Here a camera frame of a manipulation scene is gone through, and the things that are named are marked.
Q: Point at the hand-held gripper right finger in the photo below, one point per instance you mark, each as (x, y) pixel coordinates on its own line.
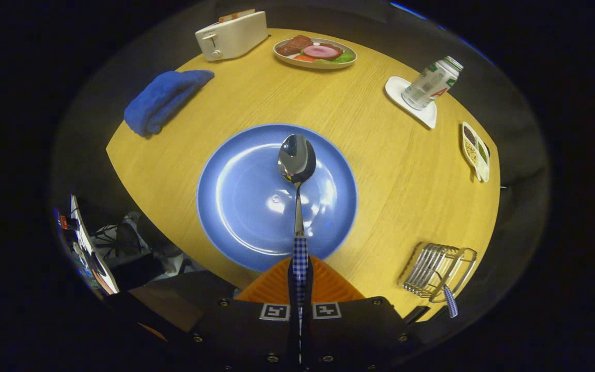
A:
(308, 341)

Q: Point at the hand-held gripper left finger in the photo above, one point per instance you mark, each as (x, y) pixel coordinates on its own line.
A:
(292, 341)

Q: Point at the person's beige trousers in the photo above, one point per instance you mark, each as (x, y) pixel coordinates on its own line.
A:
(173, 299)

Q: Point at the blue round plate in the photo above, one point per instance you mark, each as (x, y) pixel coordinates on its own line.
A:
(235, 206)

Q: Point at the white-edged monitor screen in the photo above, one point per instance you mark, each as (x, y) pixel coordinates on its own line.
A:
(83, 237)

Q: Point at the white divided dish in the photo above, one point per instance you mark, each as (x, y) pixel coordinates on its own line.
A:
(482, 173)

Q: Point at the pile of yellow beans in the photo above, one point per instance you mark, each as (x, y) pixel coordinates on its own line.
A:
(471, 152)

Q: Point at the pile of green beans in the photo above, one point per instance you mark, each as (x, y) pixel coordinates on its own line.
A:
(483, 152)

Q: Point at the pile of brown beans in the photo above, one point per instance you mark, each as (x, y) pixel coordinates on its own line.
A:
(469, 135)

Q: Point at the white square coaster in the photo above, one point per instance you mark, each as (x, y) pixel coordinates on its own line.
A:
(398, 90)

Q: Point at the blue folded towel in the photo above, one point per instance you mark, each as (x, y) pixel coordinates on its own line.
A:
(163, 98)

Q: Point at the oval food plate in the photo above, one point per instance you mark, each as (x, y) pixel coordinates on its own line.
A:
(318, 65)

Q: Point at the white drink bottle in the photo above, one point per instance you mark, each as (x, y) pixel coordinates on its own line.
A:
(429, 85)

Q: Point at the orange carrot slice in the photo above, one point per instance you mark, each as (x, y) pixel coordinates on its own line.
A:
(303, 58)

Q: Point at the green lettuce leaf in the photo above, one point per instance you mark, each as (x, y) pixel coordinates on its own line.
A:
(346, 57)

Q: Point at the pink ham slice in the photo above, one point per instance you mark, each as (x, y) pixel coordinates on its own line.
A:
(321, 51)

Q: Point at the large brown meat piece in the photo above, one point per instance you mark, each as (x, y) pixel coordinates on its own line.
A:
(295, 45)

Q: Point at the white toaster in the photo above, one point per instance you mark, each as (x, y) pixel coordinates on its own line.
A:
(235, 36)

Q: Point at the brown toast slice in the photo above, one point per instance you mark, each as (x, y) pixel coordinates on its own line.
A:
(235, 15)

